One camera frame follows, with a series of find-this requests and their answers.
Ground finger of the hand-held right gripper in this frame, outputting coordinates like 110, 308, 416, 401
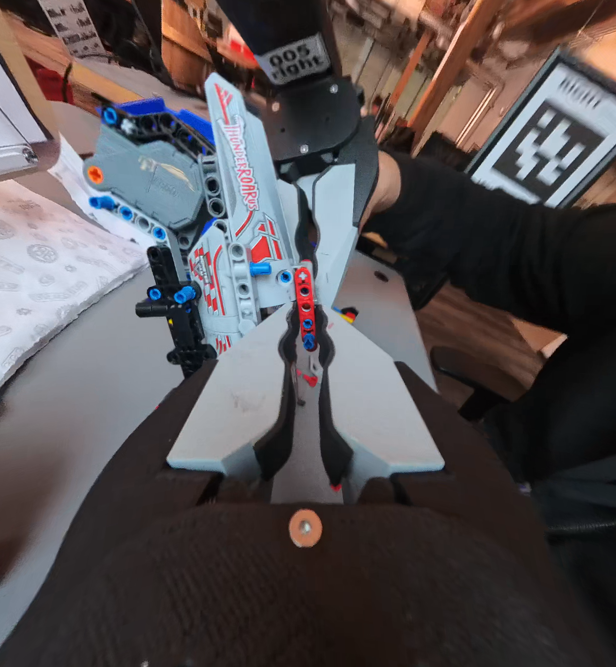
277, 179, 309, 261
295, 163, 361, 308

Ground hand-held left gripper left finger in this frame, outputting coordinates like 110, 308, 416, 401
166, 304, 298, 481

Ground printed marker sheet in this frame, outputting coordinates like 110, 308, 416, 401
38, 0, 107, 59

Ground short red holed brick beam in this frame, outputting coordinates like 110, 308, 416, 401
293, 266, 318, 351

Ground person's right forearm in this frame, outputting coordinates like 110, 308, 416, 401
363, 150, 616, 345

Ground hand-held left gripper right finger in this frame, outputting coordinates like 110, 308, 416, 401
318, 306, 445, 492

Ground black white marker board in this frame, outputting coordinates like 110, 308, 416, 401
464, 47, 616, 210

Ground white clip bar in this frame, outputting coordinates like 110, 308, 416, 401
0, 138, 40, 184

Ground grey red brick vehicle model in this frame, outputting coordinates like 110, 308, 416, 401
83, 72, 322, 378

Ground brown instruction board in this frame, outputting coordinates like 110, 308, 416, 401
0, 0, 63, 183

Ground printed white paper bag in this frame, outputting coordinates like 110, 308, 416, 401
0, 134, 155, 436

